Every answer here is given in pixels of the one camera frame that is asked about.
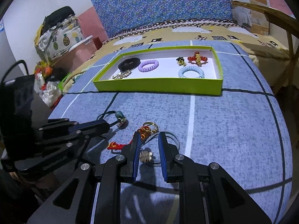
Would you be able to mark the black bag on top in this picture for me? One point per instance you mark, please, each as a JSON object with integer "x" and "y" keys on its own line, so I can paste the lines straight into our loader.
{"x": 57, "y": 17}

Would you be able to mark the red bead gold charm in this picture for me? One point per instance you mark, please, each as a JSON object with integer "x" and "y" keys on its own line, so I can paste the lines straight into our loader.
{"x": 197, "y": 59}

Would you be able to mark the grey hair tie white flower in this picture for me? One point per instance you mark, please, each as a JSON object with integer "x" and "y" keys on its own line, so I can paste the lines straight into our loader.
{"x": 147, "y": 156}

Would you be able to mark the white plastic bag clutter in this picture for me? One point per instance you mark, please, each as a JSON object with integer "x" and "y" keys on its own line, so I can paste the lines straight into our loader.
{"x": 49, "y": 81}

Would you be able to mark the blue grid blanket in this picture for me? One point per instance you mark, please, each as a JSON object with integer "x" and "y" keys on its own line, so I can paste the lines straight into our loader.
{"x": 243, "y": 129}

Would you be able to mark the tan patterned bedsheet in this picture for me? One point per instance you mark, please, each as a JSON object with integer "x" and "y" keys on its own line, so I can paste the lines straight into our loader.
{"x": 268, "y": 54}

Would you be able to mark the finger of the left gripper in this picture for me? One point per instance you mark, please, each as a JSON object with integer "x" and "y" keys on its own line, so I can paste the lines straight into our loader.
{"x": 65, "y": 127}

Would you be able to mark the green shallow tray box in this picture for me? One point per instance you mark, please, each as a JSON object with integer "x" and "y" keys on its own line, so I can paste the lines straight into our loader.
{"x": 164, "y": 70}

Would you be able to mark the pink storage box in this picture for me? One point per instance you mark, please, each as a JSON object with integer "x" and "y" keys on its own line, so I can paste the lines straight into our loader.
{"x": 77, "y": 55}

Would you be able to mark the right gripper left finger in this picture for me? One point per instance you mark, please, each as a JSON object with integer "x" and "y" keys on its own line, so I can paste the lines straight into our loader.
{"x": 129, "y": 170}

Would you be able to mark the blue patterned headboard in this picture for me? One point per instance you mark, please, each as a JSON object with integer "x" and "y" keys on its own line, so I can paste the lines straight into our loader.
{"x": 120, "y": 15}

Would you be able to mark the cardboard product box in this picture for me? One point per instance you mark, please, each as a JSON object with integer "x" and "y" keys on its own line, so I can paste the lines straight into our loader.
{"x": 253, "y": 21}

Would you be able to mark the pineapple print bag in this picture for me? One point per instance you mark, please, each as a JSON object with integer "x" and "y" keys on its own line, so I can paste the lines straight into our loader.
{"x": 59, "y": 39}

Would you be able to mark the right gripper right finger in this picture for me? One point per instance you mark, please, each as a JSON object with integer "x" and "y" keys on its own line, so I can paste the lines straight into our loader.
{"x": 170, "y": 160}

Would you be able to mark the black cord teal bead tie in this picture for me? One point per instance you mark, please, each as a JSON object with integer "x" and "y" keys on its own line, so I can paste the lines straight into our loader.
{"x": 121, "y": 119}

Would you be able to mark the black wide band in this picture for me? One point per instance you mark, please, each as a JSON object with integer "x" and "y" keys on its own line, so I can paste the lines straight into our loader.
{"x": 129, "y": 64}

